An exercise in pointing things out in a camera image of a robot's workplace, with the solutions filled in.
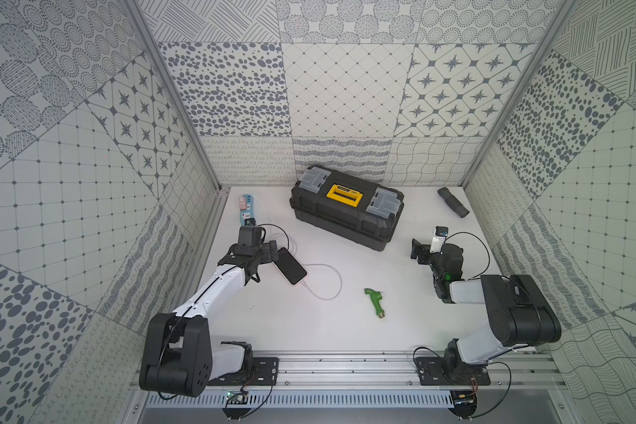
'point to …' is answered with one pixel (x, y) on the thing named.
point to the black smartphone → (290, 267)
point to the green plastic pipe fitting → (375, 297)
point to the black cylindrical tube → (452, 201)
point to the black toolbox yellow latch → (339, 205)
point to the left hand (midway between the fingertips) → (253, 246)
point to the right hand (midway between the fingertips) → (427, 242)
